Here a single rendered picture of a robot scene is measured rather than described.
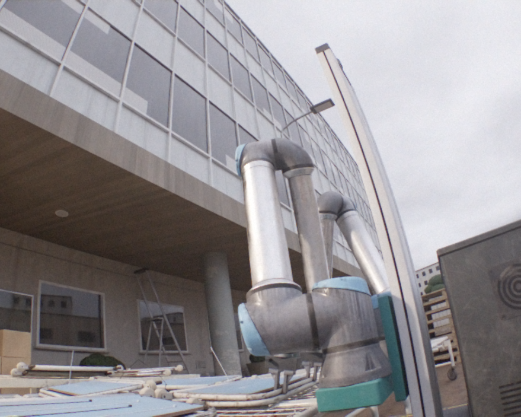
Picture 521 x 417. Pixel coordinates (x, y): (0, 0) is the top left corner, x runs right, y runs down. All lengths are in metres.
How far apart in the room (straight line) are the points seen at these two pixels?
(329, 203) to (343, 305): 0.81
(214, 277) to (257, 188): 6.80
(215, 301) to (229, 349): 1.14
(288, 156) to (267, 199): 0.20
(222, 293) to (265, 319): 6.91
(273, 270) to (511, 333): 0.62
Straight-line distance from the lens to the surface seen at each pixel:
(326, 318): 0.82
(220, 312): 7.63
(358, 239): 1.57
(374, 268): 1.52
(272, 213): 1.00
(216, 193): 6.37
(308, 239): 1.15
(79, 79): 5.72
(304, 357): 1.72
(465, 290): 0.82
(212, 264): 7.90
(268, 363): 1.34
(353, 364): 0.81
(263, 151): 1.17
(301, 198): 1.16
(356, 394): 0.81
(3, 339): 4.48
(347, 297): 0.83
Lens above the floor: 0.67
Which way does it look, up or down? 24 degrees up
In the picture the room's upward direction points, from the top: 8 degrees counter-clockwise
